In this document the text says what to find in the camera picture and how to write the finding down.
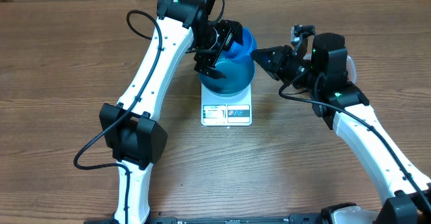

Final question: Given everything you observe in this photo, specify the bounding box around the clear container of red beans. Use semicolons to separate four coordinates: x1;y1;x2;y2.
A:
303;52;357;90

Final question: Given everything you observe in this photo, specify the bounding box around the teal metal bowl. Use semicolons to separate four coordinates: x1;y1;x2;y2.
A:
199;56;255;96

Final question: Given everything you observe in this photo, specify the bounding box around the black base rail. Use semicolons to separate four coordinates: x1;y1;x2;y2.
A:
84;203;381;224

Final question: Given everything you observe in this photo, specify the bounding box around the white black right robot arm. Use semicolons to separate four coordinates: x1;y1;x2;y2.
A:
251;30;430;223

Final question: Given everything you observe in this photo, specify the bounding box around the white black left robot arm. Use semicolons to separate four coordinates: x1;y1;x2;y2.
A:
100;0;242;223

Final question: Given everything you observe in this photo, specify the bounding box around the blue plastic scoop cup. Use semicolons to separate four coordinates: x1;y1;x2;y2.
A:
222;28;257;64

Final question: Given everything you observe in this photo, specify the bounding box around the white digital kitchen scale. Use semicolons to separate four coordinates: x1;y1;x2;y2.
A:
201;85;253;126

